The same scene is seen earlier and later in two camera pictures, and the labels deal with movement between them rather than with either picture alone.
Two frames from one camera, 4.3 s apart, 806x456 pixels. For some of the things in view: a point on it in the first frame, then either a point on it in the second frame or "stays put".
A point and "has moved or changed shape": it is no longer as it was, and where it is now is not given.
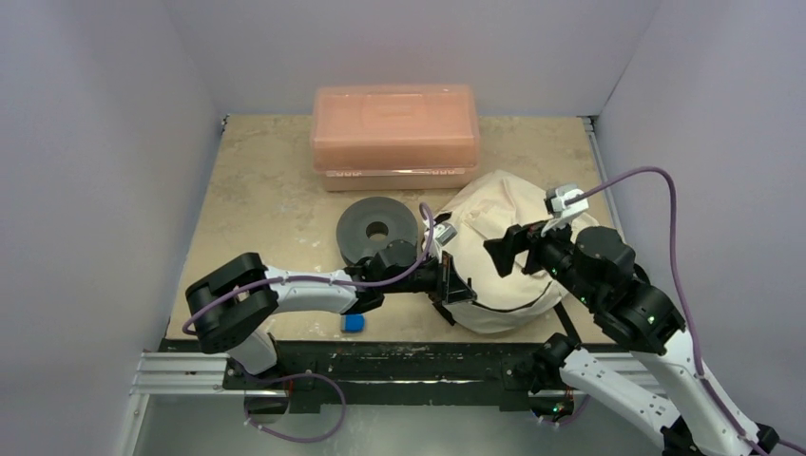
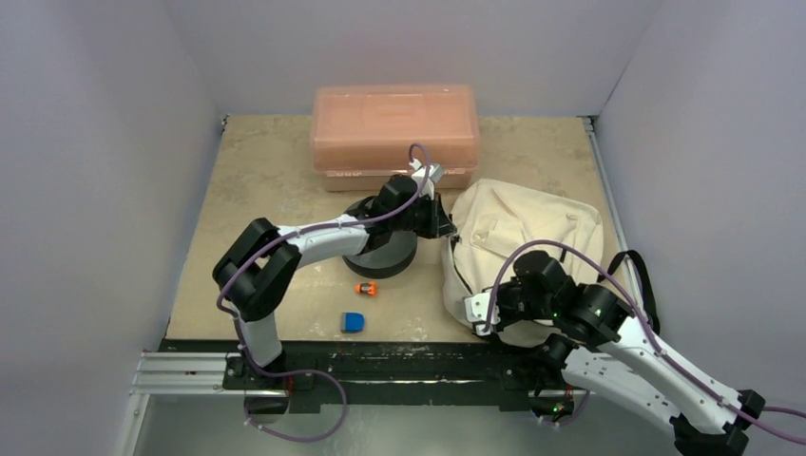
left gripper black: x=448 y=287 → x=436 y=222
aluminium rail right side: x=622 y=348 stays put
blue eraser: x=353 y=323 stays put
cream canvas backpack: x=479 y=208 has moved or changed shape
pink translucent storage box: x=394 y=137 stays put
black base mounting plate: x=377 y=376 stays put
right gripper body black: x=526 y=241 → x=497 y=302
